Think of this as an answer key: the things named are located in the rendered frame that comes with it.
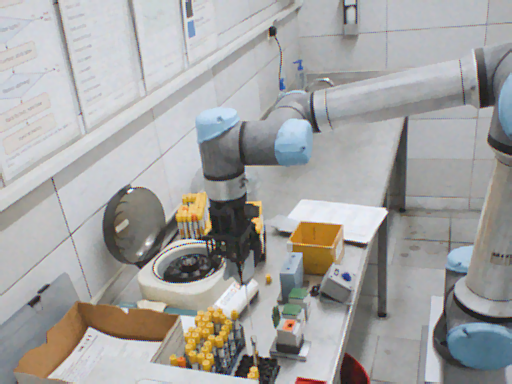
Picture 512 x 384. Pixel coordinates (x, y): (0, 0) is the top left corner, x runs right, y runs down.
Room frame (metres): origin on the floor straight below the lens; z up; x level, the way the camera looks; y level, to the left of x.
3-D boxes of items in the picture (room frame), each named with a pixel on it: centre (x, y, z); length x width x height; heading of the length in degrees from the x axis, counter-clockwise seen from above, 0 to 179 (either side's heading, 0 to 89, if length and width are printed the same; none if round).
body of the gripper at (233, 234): (0.88, 0.01, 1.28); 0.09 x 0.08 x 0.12; 155
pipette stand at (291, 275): (1.18, -0.14, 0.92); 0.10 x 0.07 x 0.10; 158
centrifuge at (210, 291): (1.22, 0.12, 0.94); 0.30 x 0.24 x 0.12; 57
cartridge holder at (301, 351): (0.96, -0.09, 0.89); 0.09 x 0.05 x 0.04; 65
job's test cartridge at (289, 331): (0.96, -0.09, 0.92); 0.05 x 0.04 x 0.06; 65
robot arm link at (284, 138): (0.87, -0.10, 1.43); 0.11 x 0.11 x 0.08; 69
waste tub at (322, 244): (1.32, -0.23, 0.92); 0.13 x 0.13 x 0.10; 63
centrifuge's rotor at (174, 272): (1.23, 0.13, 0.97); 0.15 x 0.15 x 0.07
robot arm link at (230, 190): (0.89, 0.00, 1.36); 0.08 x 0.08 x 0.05
